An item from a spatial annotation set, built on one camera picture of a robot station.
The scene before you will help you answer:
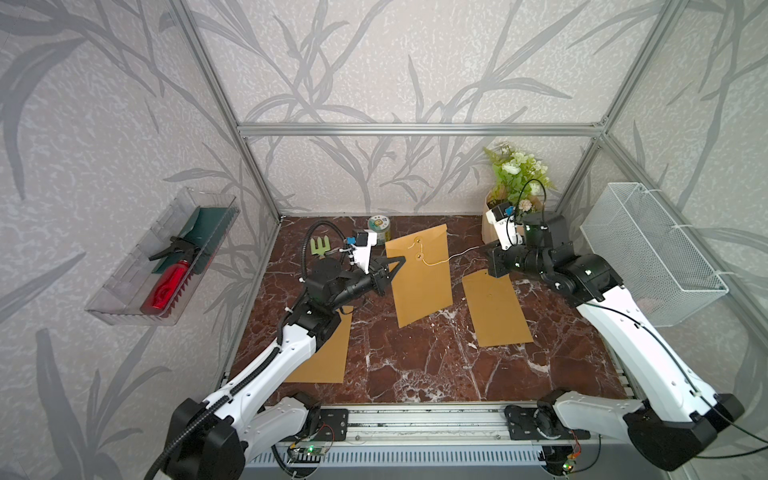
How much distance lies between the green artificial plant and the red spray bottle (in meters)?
0.90

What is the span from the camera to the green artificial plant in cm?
93

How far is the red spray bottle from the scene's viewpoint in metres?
0.57

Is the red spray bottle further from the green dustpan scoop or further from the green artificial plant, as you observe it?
the green artificial plant
